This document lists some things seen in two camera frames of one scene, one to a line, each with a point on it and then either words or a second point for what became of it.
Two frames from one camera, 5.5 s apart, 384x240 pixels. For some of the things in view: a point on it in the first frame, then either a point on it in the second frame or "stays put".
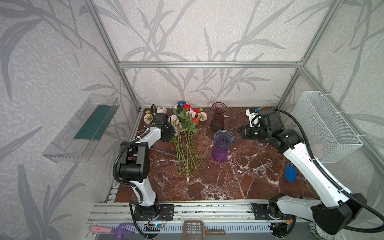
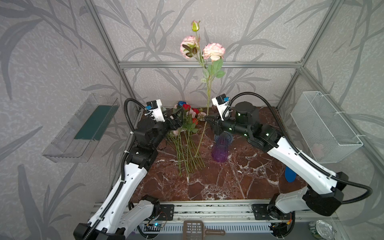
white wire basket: [329, 136] stays put
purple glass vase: [220, 152] stays put
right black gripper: [248, 132] → [217, 123]
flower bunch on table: [184, 118] stays put
